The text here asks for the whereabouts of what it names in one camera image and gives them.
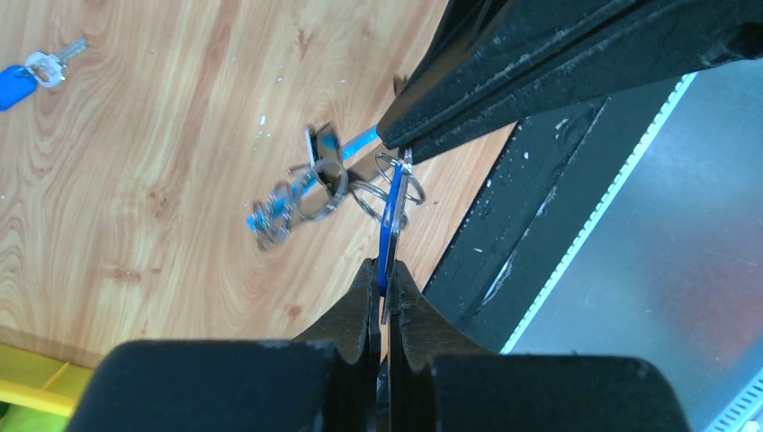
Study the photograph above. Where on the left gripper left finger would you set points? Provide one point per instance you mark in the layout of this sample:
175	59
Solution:
325	379

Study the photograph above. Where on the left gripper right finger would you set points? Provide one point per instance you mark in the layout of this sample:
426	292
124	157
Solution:
441	380

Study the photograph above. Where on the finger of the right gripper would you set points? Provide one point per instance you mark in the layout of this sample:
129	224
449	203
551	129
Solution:
680	37
495	62

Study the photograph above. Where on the silver crescent key organizer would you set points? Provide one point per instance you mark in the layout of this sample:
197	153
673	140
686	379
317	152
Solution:
334	171

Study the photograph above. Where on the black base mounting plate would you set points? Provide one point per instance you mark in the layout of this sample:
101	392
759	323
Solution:
535	208

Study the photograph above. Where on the yellow plastic fruit tray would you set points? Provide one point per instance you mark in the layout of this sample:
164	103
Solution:
39	393

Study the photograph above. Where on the silver key with blue tag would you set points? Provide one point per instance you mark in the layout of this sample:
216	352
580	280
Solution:
39	69

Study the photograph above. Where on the white slotted cable duct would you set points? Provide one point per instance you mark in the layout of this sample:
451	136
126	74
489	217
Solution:
744	412

